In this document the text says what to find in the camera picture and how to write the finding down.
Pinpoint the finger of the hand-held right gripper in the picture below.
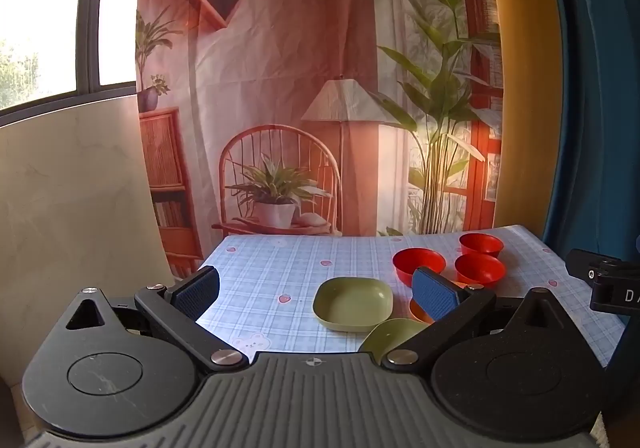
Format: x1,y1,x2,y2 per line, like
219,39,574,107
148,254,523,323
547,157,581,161
565,249,640,314

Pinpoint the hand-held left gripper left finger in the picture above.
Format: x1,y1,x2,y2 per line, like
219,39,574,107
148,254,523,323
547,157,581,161
64,266,249,375

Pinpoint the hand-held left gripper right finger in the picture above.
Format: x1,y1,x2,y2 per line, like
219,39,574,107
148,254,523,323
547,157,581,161
381,267,572,372

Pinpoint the red bowl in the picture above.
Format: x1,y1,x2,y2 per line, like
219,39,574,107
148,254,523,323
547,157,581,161
454,254,507,288
392,249,447,288
459,233,504,260

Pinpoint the orange plate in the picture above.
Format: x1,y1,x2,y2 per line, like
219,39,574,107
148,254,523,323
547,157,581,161
408,298,437,325

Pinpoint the green square plate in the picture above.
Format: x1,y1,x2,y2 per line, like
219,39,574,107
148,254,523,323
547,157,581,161
358,318,432,360
312,277,395,333

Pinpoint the blue plaid tablecloth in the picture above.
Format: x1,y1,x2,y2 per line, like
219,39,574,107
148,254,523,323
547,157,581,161
196,225,627,370

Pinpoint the blue curtain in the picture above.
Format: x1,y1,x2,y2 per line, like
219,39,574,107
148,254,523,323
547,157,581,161
542,0,640,269

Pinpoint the yellow curtain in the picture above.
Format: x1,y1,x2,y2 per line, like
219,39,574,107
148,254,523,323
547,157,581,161
481,0,562,239

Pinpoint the printed room scene backdrop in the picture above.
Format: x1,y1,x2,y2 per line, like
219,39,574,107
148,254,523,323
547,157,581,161
135,0,506,279

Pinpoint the window with dark frame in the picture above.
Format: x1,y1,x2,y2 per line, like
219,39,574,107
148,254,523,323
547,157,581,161
0,0,152,129

